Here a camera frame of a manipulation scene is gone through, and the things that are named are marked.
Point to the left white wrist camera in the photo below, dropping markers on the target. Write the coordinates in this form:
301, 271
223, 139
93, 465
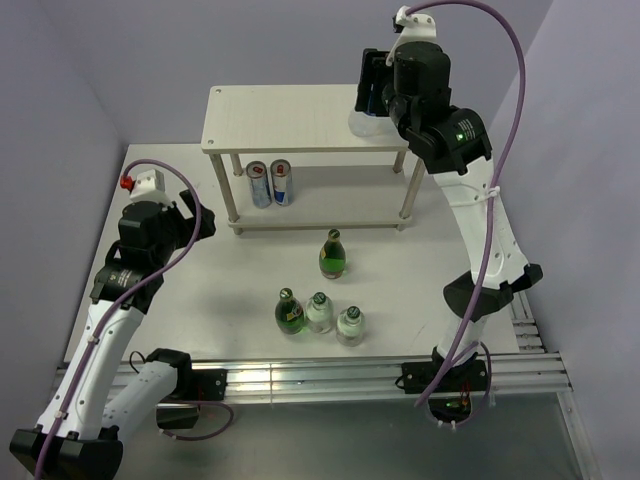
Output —
147, 186

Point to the aluminium rail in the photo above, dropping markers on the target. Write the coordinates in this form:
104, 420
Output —
525, 326
373, 378

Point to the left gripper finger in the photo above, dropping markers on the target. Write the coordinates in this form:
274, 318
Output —
207, 223
191, 200

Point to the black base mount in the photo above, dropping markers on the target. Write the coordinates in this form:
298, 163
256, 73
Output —
457, 385
173, 413

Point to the Pocari Sweat bottle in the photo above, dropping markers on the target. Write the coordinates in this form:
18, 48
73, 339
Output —
370, 118

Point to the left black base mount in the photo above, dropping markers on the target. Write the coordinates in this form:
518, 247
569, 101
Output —
173, 413

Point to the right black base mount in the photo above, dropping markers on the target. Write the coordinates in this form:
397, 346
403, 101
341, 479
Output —
457, 385

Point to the blue silver Red Bull can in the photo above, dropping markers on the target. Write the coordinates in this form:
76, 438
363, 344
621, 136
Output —
282, 182

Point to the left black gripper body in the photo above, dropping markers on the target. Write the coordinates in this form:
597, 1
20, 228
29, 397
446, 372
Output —
179, 232

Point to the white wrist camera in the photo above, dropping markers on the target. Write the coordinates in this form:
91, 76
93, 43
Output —
147, 186
417, 27

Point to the clear glass bottle middle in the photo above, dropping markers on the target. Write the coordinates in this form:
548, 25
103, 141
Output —
319, 313

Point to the aluminium right side rail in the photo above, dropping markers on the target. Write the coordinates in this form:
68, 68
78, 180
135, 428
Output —
525, 326

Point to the green glass bottle rear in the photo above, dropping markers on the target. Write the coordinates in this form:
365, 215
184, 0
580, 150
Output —
332, 257

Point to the clear glass bottle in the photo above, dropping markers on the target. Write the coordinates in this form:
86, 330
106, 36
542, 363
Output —
350, 326
319, 313

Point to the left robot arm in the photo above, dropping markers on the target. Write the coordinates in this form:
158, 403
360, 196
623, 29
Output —
81, 433

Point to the aluminium front rail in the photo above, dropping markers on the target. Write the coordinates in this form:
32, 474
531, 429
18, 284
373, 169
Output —
373, 378

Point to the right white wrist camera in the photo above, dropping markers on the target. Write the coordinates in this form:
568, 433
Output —
417, 27

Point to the green glass bottle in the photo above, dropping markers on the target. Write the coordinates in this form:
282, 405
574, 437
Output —
332, 257
289, 313

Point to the silver blue can left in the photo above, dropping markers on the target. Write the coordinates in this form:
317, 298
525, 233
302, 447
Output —
259, 184

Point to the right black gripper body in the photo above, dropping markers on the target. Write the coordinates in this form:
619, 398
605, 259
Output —
398, 105

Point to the green glass bottle front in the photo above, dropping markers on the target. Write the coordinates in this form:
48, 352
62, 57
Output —
289, 313

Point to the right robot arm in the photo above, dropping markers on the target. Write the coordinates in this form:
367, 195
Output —
457, 154

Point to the clear glass bottle right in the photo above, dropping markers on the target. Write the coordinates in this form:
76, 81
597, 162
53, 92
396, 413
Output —
350, 326

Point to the white two-tier shelf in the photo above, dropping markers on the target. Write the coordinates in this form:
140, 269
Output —
340, 180

